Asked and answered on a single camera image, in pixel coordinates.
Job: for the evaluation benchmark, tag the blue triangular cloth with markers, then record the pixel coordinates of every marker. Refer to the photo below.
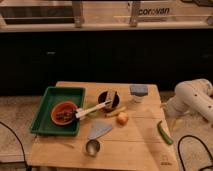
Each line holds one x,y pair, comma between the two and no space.
98,129

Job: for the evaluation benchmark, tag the yellow red apple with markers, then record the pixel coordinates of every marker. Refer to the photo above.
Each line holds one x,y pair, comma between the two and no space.
122,118

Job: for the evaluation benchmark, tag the yellow banana piece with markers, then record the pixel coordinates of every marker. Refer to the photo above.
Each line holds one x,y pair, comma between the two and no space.
115,112

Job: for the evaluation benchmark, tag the green plastic tray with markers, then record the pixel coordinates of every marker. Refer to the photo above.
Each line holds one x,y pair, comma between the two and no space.
42,123

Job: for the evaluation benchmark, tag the jar with blue lid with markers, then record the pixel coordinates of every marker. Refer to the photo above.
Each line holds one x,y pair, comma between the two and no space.
138,92

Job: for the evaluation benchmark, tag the orange bowl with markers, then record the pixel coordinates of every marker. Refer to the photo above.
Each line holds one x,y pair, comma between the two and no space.
63,113

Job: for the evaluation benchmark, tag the black bowl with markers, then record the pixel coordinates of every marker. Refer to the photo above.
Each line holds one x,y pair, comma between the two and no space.
102,98

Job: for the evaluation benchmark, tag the wooden block in bowl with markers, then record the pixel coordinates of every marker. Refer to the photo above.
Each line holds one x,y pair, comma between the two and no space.
110,97

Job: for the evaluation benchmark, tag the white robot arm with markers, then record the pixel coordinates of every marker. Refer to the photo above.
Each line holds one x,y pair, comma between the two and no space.
193,94

